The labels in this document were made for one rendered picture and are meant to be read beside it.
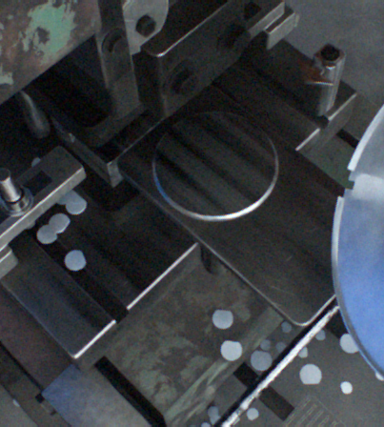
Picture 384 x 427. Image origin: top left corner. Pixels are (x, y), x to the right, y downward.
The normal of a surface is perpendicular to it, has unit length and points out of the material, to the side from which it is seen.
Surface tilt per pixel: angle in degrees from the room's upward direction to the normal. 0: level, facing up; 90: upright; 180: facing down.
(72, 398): 0
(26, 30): 90
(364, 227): 53
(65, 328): 0
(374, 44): 0
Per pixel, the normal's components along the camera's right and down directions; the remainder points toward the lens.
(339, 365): -0.02, -0.45
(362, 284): -0.81, -0.29
